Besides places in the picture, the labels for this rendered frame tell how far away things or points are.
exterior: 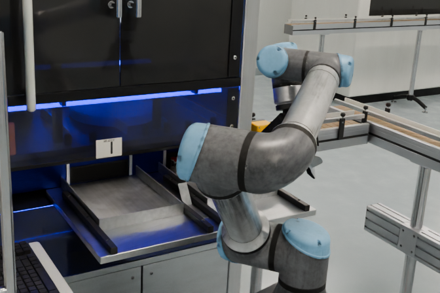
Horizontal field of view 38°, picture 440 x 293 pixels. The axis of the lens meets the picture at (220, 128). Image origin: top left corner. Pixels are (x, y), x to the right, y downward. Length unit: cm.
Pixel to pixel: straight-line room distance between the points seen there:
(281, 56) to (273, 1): 643
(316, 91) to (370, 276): 224
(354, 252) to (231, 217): 238
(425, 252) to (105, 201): 137
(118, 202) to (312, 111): 85
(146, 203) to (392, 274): 190
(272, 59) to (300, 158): 37
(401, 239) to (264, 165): 172
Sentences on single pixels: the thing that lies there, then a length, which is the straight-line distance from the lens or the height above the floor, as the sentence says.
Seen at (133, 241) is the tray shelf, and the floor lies 88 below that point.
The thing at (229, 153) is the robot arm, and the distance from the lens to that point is 114.
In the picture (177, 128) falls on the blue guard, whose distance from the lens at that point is 208.
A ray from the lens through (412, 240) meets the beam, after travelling 276.
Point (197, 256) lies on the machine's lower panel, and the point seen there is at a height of 56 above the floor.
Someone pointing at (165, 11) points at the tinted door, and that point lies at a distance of 198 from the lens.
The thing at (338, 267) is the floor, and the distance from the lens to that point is 351.
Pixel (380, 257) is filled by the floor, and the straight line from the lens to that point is 369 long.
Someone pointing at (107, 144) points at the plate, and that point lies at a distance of 198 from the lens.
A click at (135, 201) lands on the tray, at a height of 88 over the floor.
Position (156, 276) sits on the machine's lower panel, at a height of 52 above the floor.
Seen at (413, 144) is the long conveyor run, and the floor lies 91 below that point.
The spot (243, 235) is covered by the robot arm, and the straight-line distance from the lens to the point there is 144.
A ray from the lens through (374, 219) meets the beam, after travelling 289.
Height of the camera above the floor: 168
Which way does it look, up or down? 17 degrees down
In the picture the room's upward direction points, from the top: 3 degrees clockwise
